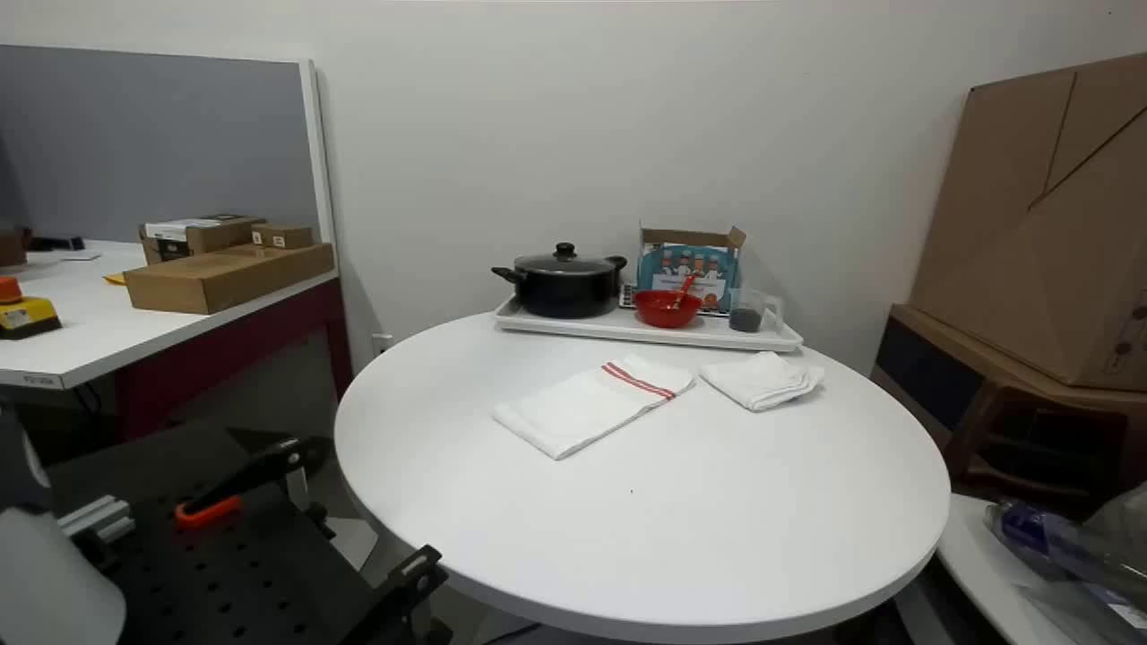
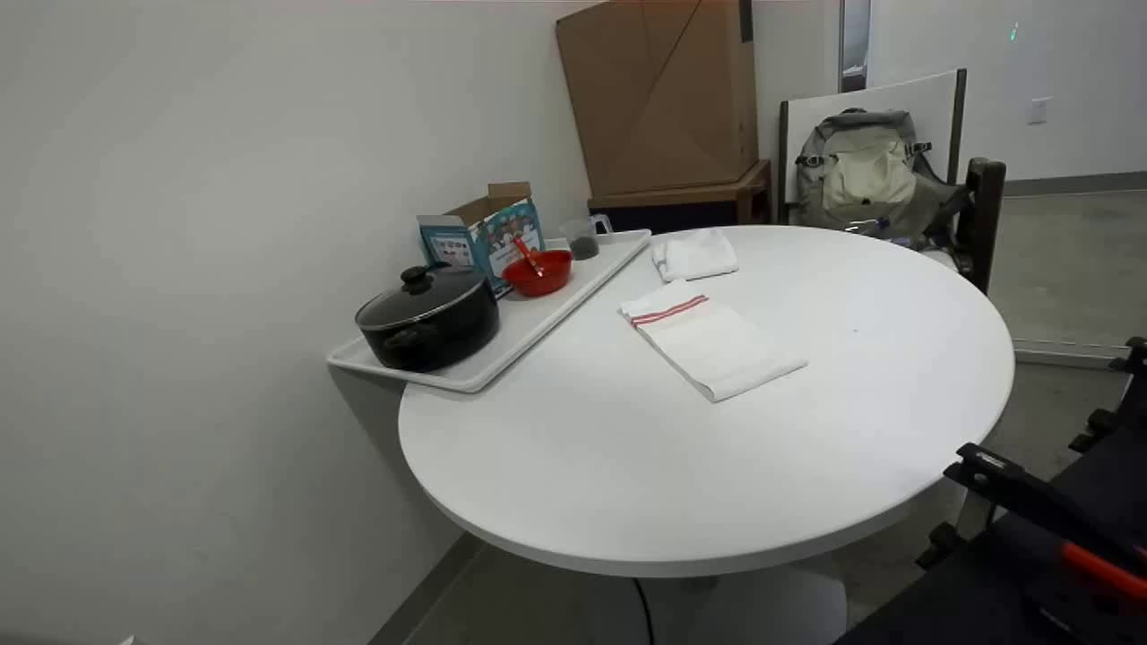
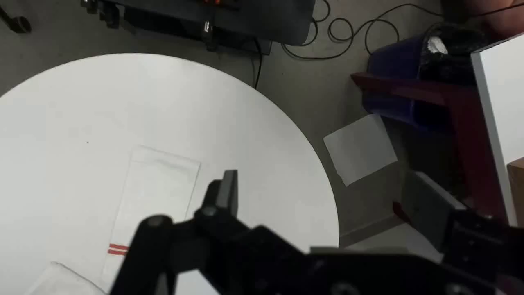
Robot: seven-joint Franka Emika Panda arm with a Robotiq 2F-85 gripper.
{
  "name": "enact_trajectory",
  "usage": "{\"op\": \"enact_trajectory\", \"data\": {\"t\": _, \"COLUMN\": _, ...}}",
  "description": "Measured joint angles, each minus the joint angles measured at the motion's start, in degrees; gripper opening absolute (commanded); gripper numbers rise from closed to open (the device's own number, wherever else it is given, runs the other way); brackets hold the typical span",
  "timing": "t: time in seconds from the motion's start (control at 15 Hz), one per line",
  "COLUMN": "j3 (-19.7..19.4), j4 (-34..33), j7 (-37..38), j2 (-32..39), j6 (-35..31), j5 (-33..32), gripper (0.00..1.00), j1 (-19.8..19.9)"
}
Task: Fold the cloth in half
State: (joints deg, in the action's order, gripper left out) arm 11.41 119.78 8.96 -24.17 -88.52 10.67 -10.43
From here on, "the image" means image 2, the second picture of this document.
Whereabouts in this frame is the white cloth with red stripe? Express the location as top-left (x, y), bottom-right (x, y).
top-left (618, 280), bottom-right (810, 406)

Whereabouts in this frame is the small folded white cloth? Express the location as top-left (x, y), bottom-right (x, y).
top-left (645, 225), bottom-right (743, 286)

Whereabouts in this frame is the white rectangular tray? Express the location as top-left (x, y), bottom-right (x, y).
top-left (323, 225), bottom-right (657, 399)

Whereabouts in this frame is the red bowl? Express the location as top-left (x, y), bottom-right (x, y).
top-left (502, 246), bottom-right (578, 301)

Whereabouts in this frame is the red spoon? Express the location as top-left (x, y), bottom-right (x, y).
top-left (513, 231), bottom-right (548, 284)

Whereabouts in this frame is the cardboard box with blue print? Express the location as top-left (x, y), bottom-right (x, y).
top-left (417, 180), bottom-right (548, 298)

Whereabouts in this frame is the black pot with lid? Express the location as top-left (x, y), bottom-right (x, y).
top-left (353, 263), bottom-right (502, 376)

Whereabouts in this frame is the dark wooden stand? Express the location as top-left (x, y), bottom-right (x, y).
top-left (584, 157), bottom-right (775, 231)

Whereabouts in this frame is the white support block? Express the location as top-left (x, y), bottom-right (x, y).
top-left (326, 360), bottom-right (410, 476)

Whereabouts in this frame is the large brown cardboard sheet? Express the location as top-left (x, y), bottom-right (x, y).
top-left (551, 0), bottom-right (762, 209)

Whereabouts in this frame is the grey backpack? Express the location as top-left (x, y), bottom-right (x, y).
top-left (793, 102), bottom-right (964, 246)

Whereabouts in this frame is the narrow door window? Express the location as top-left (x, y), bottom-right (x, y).
top-left (836, 0), bottom-right (876, 93)

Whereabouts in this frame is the dark wood chair white panel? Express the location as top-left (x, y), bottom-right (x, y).
top-left (775, 63), bottom-right (1011, 298)

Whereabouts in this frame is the black floor cable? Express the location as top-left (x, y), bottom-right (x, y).
top-left (630, 577), bottom-right (661, 645)

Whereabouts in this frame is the black clamp with orange handle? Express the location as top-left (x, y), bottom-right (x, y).
top-left (942, 439), bottom-right (1147, 604)

